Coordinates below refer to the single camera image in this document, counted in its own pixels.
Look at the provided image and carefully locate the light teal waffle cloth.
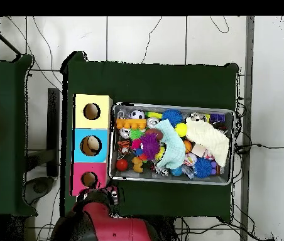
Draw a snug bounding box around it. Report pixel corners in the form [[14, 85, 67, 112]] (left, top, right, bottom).
[[154, 119, 187, 170]]

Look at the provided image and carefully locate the wooden box with three holes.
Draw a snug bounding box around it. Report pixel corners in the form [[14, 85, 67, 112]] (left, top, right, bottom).
[[70, 94, 114, 197]]

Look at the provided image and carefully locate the purple spiky rubber ball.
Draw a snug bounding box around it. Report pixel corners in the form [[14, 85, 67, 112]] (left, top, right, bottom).
[[139, 132, 161, 161]]

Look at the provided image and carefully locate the brown toy football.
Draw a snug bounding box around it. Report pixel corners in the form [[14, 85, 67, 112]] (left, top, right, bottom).
[[145, 128, 164, 141]]

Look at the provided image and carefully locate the orange toy building block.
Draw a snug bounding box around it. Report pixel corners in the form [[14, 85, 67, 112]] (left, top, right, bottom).
[[116, 118, 147, 131]]

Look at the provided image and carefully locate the black and white soccer ball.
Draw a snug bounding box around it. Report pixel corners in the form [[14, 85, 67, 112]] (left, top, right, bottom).
[[131, 109, 146, 121]]

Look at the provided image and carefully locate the blue spiky rubber ball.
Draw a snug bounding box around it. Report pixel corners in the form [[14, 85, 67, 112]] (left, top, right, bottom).
[[193, 157, 213, 179], [161, 109, 183, 127]]

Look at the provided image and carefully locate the red smooth ball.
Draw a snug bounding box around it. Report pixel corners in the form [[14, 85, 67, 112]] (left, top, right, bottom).
[[116, 159, 129, 172]]

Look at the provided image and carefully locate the yellow smooth ball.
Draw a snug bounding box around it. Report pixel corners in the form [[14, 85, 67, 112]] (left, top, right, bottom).
[[174, 122, 188, 138]]

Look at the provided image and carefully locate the cream waffle cloth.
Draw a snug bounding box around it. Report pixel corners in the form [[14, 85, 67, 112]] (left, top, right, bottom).
[[185, 117, 230, 168]]

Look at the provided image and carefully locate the grey stand base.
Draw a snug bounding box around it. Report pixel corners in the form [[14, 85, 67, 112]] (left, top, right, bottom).
[[23, 176, 55, 205]]

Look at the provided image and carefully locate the dark green side table cloth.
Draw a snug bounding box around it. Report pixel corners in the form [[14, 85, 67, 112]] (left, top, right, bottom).
[[0, 55, 38, 217]]

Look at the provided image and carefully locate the shallow wire mesh bin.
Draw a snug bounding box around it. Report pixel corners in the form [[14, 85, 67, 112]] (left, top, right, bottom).
[[108, 101, 235, 186]]

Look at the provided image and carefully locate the black power cable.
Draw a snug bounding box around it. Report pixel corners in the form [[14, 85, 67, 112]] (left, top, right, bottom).
[[234, 142, 284, 154]]

